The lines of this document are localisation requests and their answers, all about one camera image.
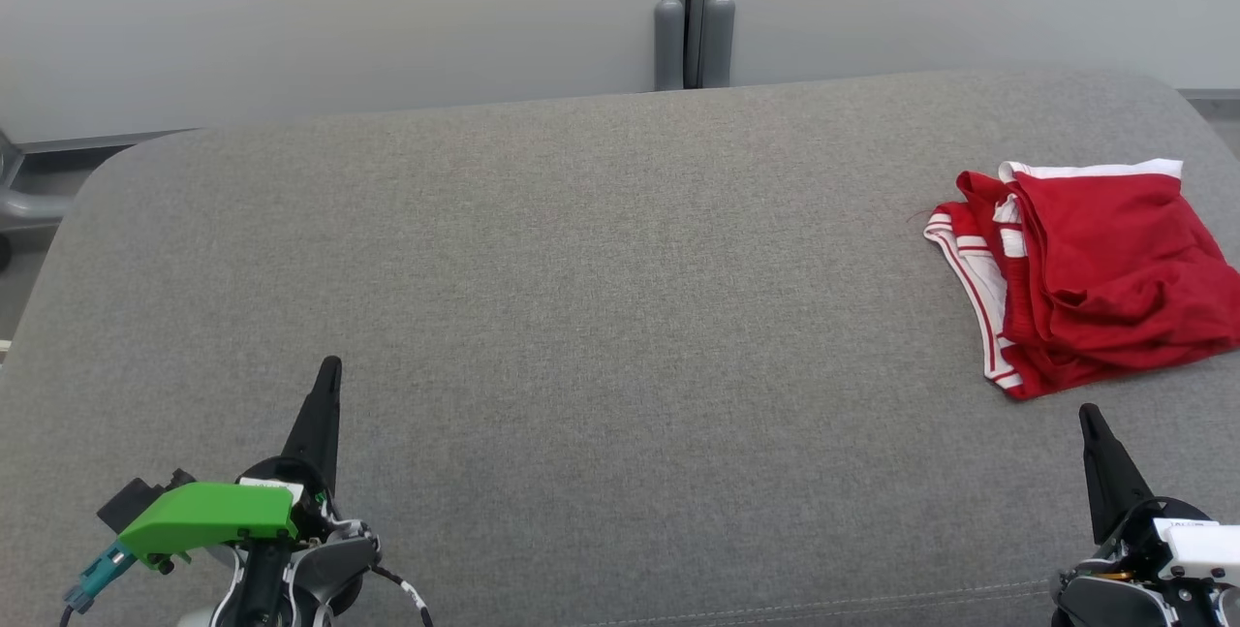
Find teal left cable connector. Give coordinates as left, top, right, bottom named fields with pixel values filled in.
left=63, top=542, right=137, bottom=613

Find red shorts with white trim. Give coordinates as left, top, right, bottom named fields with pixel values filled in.
left=993, top=159, right=1240, bottom=366

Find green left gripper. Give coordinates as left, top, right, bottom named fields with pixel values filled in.
left=116, top=356, right=343, bottom=572

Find grey partition post with foot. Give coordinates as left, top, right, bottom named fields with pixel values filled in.
left=0, top=128, right=74, bottom=271

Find grey fabric sofa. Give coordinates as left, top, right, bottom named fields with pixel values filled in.
left=0, top=70, right=1240, bottom=627

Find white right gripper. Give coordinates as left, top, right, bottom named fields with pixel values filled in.
left=1078, top=404, right=1240, bottom=601

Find grey double partition post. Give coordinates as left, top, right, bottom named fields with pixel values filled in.
left=654, top=0, right=737, bottom=92

